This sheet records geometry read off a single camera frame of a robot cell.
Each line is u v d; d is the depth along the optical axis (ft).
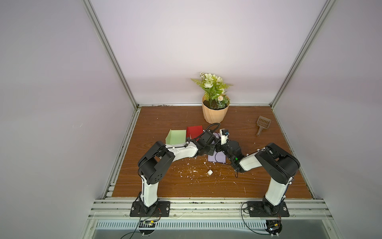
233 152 2.39
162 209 2.39
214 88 3.02
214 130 2.71
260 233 2.20
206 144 2.38
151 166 1.62
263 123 3.60
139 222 2.37
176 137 3.29
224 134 2.64
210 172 2.77
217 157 2.67
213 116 3.27
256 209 2.38
